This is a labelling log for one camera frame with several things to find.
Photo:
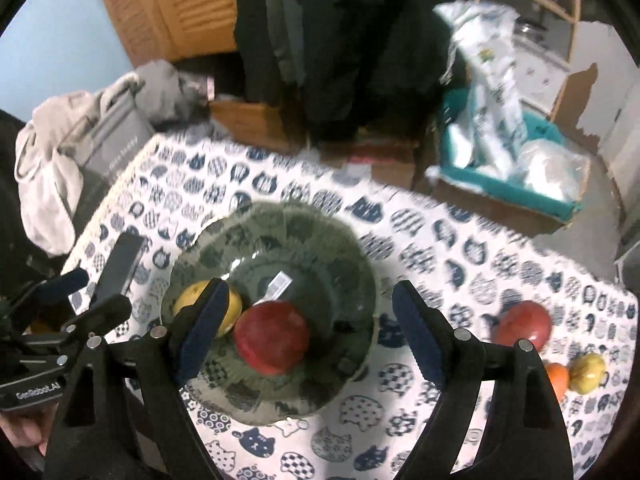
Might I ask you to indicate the person's left hand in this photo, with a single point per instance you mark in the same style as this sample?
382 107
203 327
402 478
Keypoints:
17 427

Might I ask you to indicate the grey hanging jacket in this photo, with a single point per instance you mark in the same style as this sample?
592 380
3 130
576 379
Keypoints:
289 15

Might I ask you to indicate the light grey hooded sweatshirt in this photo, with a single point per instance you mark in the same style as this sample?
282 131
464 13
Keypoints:
45 175

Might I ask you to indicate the clear plastic bag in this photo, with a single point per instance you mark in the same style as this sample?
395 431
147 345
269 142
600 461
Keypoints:
550 170

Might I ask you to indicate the clear glass fruit bowl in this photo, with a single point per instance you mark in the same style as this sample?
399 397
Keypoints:
310 260

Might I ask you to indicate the grey tote bag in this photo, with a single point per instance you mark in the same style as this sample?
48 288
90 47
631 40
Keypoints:
110 140

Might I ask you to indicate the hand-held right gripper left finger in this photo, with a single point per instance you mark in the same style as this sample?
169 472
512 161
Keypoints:
204 332

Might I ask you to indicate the small yellow-green fruit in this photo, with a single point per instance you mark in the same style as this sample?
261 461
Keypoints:
587 372

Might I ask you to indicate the teal plastic basket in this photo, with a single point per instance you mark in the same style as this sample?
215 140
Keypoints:
500 185

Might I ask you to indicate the white printed plastic bag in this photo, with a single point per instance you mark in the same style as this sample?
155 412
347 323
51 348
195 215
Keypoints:
492 90

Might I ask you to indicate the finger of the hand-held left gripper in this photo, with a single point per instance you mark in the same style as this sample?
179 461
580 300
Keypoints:
65 282
100 312

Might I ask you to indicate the cat print tablecloth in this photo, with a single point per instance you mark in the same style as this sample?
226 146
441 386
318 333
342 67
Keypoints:
450 260

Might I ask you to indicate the large yellow-green pear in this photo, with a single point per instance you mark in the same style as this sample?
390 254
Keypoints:
234 307

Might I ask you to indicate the wooden shelf rack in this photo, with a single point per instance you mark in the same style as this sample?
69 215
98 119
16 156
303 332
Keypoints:
574 35

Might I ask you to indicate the brown cardboard box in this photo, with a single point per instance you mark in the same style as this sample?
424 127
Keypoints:
250 120

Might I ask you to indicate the white storage box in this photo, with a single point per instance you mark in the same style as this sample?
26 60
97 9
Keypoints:
540 75

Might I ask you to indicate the dark hanging clothes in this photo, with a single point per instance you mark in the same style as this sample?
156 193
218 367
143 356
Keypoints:
360 50

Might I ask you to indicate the small tangerine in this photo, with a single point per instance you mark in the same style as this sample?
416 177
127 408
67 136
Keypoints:
557 380

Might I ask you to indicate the small pink tag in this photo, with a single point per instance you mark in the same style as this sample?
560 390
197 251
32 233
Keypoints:
210 87

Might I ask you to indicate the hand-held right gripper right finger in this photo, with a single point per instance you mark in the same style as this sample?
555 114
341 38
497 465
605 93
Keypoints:
417 335

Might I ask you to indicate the small red apple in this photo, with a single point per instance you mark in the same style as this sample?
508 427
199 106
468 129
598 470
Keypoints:
525 325

